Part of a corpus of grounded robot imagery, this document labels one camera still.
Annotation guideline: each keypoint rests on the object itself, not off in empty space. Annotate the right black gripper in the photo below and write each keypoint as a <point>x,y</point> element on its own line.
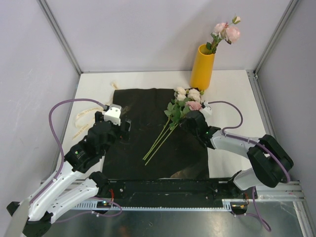
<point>183,124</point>

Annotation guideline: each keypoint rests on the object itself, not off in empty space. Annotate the right aluminium frame post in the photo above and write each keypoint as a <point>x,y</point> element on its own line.
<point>283,22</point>

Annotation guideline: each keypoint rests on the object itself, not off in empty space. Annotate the cream printed ribbon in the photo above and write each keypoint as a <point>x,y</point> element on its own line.
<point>85,118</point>

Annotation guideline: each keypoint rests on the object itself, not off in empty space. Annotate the black wrapping paper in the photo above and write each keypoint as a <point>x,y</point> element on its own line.
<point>180,155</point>

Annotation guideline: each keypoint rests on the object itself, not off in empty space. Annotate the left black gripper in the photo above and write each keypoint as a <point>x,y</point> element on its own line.
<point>121,133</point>

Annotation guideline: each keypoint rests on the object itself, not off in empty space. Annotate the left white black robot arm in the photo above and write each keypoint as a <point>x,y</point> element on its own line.
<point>34,216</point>

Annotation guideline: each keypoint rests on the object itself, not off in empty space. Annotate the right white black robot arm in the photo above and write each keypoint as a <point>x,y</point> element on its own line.
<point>270,163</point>

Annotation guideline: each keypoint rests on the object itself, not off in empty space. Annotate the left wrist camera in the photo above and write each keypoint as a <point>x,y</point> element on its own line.
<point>112,114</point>

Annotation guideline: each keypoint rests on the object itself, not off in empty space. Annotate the left aluminium frame post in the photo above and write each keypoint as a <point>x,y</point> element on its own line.
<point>48,13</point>

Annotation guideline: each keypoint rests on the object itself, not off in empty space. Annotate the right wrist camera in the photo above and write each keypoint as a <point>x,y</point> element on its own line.
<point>206,110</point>

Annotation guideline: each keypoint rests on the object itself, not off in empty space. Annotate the aluminium frame post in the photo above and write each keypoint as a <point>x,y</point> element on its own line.
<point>283,22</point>
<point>48,13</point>

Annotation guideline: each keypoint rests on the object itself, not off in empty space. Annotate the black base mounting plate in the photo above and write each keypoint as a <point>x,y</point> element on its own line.
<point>172,193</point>

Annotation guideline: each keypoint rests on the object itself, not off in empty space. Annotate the yellow cylindrical vase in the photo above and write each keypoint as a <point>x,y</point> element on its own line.
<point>202,68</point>

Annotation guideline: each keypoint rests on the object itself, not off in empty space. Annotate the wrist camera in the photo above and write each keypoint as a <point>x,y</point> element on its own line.
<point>206,110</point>
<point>112,114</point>

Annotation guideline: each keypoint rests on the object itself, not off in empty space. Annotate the grey slotted cable duct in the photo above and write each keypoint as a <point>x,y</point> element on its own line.
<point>163,205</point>

